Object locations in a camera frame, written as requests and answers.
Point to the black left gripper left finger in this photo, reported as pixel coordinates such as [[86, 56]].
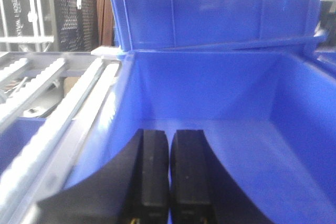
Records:
[[133, 187]]

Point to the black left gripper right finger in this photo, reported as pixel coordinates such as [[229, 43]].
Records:
[[202, 190]]

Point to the blue bin under left gripper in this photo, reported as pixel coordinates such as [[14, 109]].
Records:
[[268, 117]]

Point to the stacked blue bin behind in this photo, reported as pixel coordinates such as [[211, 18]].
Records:
[[216, 24]]

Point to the black perforated metal panel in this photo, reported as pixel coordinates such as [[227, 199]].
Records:
[[77, 25]]

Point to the white roller conveyor rail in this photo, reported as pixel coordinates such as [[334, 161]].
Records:
[[20, 174]]

